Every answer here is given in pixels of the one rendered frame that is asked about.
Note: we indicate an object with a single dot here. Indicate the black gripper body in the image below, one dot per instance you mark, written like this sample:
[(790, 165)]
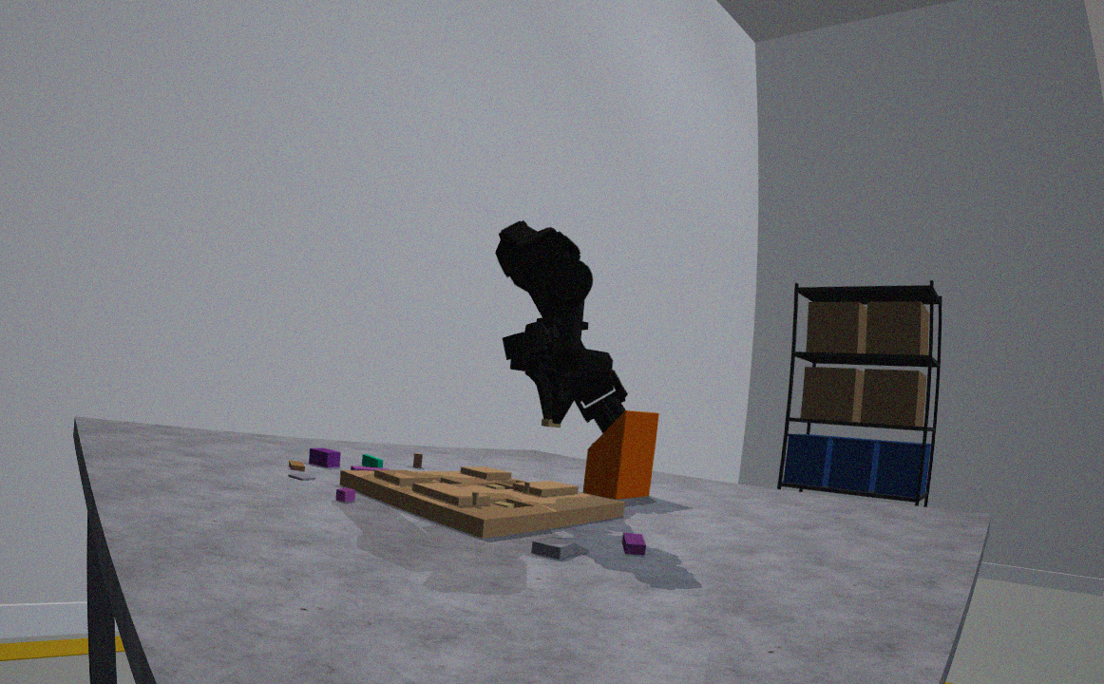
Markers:
[(572, 358)]

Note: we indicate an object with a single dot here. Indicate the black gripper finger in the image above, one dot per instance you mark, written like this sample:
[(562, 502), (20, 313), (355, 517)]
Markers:
[(565, 389), (544, 388)]

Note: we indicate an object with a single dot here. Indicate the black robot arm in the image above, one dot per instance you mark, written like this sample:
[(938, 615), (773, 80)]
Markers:
[(547, 265)]

